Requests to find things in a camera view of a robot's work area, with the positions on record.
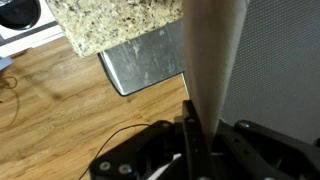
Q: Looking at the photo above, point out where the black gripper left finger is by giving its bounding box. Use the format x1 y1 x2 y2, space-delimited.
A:
89 101 214 180

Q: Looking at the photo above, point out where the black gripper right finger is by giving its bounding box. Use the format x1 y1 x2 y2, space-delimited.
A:
218 120 320 180

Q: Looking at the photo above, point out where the brown paper roll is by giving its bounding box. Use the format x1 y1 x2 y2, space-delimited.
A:
183 0 251 136

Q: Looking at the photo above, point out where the steel appliance panel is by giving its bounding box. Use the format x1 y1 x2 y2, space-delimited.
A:
98 20 184 96

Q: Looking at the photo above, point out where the black round pan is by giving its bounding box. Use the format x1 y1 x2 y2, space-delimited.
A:
0 0 41 30

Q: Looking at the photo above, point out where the black cable on floor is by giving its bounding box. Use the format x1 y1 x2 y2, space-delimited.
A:
78 123 151 180

